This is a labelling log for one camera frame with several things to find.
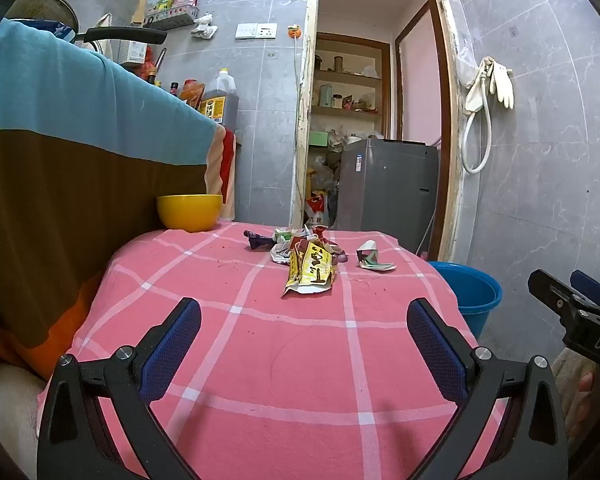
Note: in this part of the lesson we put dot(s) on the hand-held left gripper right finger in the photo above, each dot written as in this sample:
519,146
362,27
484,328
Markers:
435,355

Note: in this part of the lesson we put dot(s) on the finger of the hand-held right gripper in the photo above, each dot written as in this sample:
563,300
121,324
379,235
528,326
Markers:
590,285
550,292

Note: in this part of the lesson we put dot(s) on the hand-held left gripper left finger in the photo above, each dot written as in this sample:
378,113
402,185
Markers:
172,350

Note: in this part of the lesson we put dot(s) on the blue bucket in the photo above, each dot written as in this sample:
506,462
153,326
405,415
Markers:
472,300

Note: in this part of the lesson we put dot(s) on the small purple scrap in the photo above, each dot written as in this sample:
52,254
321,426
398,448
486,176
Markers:
340,257

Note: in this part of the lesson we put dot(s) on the purple wrapper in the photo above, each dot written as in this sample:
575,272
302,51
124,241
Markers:
257,241

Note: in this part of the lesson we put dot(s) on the white patterned wrapper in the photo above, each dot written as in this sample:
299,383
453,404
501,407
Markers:
280,252

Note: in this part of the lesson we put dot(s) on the yellow snack packet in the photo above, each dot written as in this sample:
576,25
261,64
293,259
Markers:
310,272

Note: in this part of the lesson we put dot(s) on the red snack packet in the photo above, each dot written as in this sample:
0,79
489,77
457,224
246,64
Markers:
322,235

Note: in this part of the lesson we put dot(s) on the person's right hand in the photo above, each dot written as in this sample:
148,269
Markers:
585,410

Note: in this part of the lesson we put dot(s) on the pink checked tablecloth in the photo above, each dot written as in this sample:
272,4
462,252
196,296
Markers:
280,350

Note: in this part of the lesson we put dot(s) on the yellow bowl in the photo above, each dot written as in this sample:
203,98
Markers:
189,212

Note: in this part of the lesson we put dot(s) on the grey washing machine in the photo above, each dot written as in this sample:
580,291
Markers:
385,190

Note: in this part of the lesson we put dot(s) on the cream fluffy cloth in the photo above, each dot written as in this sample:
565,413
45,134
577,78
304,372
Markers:
5,410

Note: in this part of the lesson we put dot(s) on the white red rice bag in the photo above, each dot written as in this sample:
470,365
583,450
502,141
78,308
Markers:
316,210

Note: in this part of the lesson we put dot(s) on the red cream cloth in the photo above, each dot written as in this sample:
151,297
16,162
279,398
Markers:
225,165

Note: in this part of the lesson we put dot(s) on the heap of plastic bags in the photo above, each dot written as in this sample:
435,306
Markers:
325,175

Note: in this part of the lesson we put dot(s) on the cream rubber gloves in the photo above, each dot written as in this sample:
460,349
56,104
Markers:
502,85

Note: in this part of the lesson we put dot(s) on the blue brown striped towel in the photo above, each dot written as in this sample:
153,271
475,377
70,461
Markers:
80,135

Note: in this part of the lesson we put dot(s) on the green box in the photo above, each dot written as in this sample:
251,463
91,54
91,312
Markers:
319,139

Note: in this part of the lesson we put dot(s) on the cooking oil bottle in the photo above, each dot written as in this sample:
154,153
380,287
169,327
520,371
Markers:
220,102

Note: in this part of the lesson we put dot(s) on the orange packet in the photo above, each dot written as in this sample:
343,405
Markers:
192,92

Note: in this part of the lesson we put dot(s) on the dark sauce bottle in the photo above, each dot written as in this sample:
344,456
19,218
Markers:
174,89

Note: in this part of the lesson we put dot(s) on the white jar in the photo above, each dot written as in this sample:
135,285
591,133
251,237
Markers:
337,101

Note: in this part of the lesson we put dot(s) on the green thermos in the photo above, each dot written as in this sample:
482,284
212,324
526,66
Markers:
325,95

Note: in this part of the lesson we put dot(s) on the wooden shelf unit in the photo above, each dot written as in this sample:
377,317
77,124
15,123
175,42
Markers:
350,77

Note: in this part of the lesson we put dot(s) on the white utensil holder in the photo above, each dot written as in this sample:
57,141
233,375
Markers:
132,51

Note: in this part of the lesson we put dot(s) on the brown canister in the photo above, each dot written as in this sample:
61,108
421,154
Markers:
338,63

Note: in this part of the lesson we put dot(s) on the white rag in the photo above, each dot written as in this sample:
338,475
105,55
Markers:
204,26

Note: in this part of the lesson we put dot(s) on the wooden spatula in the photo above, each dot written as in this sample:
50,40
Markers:
139,12

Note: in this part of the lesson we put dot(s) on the red seasoning packets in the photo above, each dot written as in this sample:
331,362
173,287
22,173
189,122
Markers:
185,1

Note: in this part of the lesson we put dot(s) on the wooden door frame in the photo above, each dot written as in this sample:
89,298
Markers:
447,110

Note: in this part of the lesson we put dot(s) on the white wall switch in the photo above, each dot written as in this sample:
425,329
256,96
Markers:
245,31

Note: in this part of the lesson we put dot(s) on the grey wall rack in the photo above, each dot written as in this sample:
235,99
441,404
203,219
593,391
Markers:
172,19

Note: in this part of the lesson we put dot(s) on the white wall socket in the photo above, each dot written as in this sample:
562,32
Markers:
267,31

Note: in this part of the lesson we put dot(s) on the orange wall hook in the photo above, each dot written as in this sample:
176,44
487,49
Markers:
294,31

